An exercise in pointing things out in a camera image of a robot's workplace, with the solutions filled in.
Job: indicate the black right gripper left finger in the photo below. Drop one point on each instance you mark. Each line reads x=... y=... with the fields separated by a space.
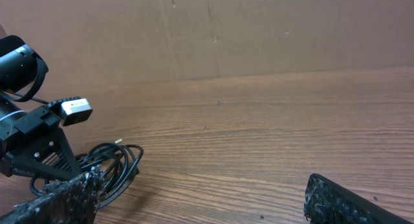
x=74 y=201

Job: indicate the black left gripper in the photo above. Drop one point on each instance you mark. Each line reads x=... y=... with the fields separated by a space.
x=34 y=145

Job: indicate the black USB cable metallic plugs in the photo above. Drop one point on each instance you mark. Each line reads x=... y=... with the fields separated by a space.
x=117 y=176

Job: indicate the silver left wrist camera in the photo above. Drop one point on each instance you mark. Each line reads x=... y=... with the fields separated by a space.
x=75 y=111

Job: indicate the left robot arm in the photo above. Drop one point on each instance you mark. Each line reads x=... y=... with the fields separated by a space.
x=22 y=70

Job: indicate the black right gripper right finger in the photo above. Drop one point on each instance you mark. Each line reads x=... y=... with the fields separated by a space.
x=328 y=202

